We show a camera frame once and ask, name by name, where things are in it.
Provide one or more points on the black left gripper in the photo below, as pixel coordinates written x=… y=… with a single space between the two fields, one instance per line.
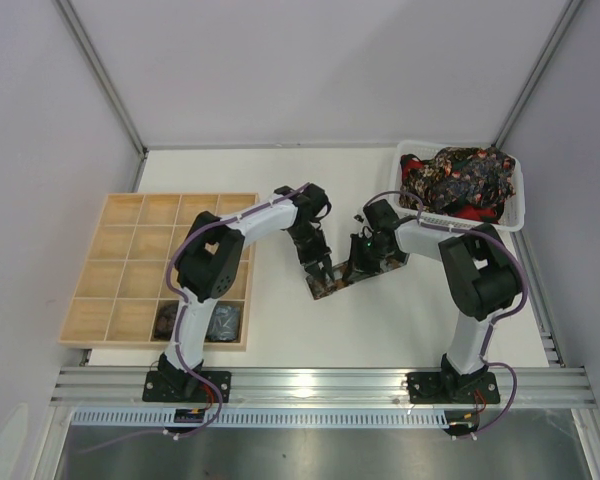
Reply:
x=315 y=260

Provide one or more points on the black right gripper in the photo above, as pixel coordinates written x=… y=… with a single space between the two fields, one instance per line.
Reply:
x=358 y=262

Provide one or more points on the orange grey patterned tie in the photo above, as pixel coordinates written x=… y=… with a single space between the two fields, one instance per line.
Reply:
x=346 y=276

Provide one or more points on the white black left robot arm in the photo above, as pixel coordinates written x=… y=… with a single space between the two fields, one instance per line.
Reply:
x=205 y=266

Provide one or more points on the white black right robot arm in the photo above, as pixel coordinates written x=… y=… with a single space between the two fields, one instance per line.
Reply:
x=486 y=282

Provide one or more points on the pile of dark floral ties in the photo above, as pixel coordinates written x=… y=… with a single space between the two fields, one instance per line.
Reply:
x=469 y=183

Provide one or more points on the rolled grey leaf-pattern tie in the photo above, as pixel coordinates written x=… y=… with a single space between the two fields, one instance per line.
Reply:
x=224 y=325

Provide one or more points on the rolled dark floral tie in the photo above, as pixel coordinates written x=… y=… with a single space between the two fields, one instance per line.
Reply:
x=165 y=320

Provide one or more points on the wooden grid organizer tray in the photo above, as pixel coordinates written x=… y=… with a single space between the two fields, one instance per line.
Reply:
x=122 y=282

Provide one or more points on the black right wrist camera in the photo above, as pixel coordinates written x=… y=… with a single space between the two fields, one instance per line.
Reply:
x=380 y=216

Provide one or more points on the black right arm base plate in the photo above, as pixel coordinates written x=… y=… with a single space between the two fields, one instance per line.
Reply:
x=445 y=387

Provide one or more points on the slotted grey cable duct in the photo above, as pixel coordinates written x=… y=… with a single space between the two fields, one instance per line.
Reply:
x=261 y=418

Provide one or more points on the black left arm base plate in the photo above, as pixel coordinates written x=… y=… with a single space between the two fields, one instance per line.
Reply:
x=158 y=389

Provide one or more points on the aluminium frame rail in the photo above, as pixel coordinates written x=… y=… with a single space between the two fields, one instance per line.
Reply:
x=552 y=388

